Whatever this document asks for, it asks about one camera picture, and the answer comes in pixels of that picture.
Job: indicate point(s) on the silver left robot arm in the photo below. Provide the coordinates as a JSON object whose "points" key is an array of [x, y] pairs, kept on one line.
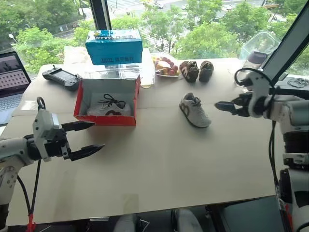
{"points": [[12, 149]]}

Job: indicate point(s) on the clear acrylic case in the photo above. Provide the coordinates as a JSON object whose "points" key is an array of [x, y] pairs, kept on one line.
{"points": [[130, 71]]}

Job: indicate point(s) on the plate of toy fruit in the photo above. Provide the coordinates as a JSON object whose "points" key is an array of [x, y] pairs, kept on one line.
{"points": [[165, 67]]}

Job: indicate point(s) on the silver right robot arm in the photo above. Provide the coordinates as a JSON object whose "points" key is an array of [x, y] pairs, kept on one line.
{"points": [[295, 145]]}

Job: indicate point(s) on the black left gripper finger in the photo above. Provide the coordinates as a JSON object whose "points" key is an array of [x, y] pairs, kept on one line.
{"points": [[87, 151], [77, 126]]}

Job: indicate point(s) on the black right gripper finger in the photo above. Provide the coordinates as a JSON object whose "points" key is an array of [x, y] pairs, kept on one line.
{"points": [[225, 106], [237, 99]]}

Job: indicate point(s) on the grey laptop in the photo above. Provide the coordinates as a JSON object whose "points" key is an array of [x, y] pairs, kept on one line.
{"points": [[10, 82]]}

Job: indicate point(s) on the blue cardboard box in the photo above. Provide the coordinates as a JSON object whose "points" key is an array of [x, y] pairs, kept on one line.
{"points": [[114, 48]]}

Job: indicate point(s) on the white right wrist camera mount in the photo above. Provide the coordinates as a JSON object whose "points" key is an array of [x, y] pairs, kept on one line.
{"points": [[258, 94]]}

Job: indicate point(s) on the black window pillar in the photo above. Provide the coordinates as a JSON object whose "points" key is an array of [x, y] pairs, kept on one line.
{"points": [[100, 13]]}

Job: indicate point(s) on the plain brown shoe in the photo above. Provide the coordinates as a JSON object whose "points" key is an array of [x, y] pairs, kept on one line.
{"points": [[206, 70]]}

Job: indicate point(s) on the white shoe with brown laces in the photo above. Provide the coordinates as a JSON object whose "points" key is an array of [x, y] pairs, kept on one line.
{"points": [[194, 113]]}

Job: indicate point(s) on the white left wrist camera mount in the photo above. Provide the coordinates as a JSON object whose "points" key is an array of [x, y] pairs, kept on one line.
{"points": [[43, 125]]}

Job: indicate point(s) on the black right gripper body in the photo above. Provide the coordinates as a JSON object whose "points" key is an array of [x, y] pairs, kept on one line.
{"points": [[243, 106]]}

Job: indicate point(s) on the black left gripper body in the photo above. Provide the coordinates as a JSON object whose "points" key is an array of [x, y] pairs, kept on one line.
{"points": [[56, 142]]}

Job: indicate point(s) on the red open shoebox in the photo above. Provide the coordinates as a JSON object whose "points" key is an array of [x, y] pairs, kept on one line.
{"points": [[106, 119]]}

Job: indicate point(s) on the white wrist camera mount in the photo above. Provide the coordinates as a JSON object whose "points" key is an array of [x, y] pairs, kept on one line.
{"points": [[43, 125], [258, 94]]}

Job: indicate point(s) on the white shoe with black laces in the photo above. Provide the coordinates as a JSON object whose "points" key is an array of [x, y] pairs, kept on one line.
{"points": [[111, 108]]}

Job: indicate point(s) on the brown shoe with white logo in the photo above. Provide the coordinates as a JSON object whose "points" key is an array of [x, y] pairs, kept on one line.
{"points": [[189, 71]]}

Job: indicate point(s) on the black handheld controller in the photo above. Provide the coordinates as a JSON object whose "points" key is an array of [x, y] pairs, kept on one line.
{"points": [[61, 77]]}

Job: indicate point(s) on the clear plastic container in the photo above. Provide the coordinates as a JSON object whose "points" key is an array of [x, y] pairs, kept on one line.
{"points": [[258, 52]]}

